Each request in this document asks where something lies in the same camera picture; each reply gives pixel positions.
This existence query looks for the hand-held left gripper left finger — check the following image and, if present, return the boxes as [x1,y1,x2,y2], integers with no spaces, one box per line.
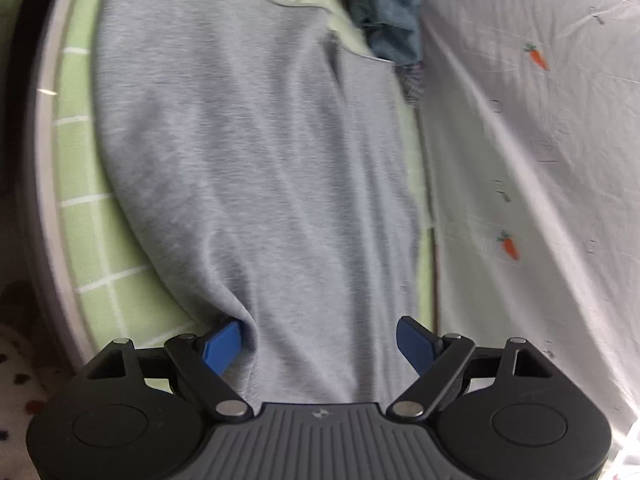
[75,316,253,421]

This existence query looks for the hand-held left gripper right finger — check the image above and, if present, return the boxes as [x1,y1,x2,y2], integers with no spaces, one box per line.
[386,316,566,421]

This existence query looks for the grey sweatpants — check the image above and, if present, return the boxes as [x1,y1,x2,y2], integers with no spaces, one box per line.
[92,0,433,406]

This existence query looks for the white dotted blanket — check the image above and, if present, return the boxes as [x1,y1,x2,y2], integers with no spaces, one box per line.
[0,280,76,480]

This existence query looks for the white carrot printed sheet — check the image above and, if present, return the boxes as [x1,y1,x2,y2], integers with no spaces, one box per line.
[415,0,640,441]

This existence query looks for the grey plaid cloth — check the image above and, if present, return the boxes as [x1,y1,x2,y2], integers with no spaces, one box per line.
[397,62,426,111]

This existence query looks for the blue denim cloth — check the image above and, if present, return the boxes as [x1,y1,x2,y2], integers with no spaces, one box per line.
[347,0,428,68]

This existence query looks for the dark brown frame edge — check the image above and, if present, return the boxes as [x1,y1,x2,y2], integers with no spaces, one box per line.
[10,0,96,376]

